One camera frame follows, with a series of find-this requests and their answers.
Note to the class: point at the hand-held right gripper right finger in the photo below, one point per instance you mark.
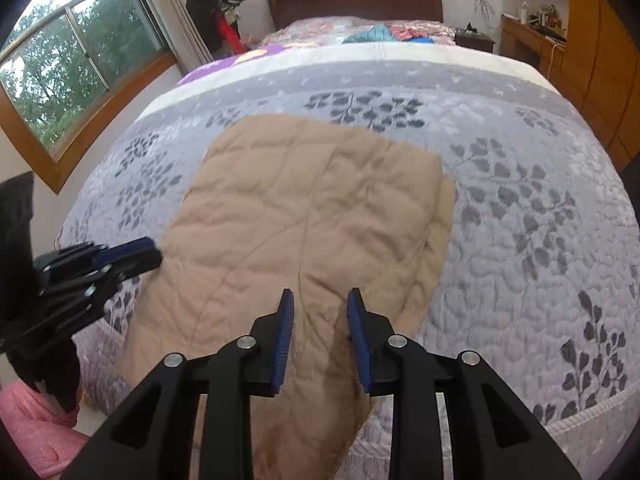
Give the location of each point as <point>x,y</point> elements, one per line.
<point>359,345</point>

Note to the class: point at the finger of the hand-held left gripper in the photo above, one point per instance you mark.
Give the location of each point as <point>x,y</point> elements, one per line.
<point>135,266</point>
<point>125,250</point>

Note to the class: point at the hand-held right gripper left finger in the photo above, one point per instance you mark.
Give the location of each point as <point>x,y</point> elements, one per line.
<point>282,345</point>

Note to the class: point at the tan quilted blanket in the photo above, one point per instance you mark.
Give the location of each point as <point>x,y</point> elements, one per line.
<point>310,210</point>

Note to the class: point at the coat rack with dark clothes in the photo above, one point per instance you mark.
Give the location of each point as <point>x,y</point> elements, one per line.
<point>205,5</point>

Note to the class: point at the floral pillows with clothes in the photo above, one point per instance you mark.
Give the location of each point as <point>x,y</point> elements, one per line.
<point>310,30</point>

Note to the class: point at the pink cloth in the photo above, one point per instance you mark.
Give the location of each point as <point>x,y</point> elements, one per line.
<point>35,430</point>

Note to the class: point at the large wooden framed window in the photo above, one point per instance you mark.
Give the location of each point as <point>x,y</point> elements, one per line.
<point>75,45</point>

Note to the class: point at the grey floral bedspread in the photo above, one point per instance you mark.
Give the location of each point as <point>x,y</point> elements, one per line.
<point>525,210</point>

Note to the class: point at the long beige curtain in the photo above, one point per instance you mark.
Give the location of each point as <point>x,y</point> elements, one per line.
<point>185,25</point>

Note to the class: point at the purple floral sheet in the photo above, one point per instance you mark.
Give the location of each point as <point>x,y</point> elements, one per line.
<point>260,52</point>

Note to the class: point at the red cloth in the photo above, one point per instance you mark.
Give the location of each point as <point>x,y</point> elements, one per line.
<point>230,35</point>

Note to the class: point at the teal cloth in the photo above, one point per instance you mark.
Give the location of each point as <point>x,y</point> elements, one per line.
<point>375,34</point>

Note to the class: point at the dark nightstand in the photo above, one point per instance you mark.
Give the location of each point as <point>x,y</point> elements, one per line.
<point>475,40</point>

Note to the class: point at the dark wooden headboard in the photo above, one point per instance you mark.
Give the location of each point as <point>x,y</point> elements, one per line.
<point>350,2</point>

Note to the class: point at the wooden desk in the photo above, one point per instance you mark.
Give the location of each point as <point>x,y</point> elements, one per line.
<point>520,40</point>

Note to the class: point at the wooden wardrobe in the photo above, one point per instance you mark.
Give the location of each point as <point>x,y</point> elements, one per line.
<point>600,60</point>

